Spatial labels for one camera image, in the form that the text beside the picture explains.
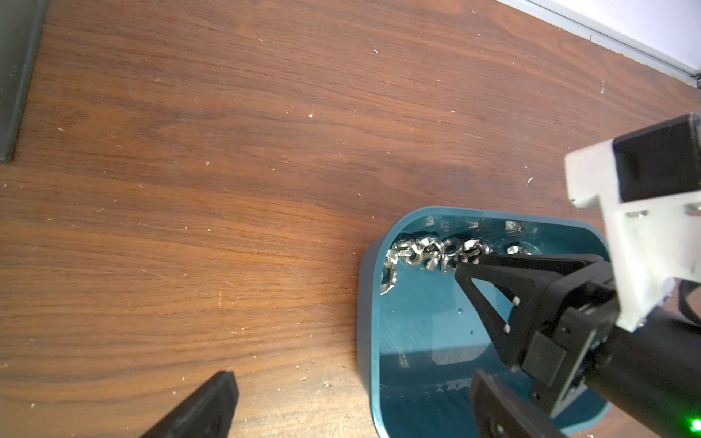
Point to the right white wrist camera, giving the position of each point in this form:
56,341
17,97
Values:
647,186

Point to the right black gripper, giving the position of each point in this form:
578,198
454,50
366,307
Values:
555,314

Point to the teal plastic storage box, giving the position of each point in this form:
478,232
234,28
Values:
420,343

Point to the pile of silver wing nuts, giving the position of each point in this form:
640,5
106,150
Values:
436,244

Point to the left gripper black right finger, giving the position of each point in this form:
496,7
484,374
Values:
500,412

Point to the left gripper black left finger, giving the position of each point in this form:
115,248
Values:
207,412

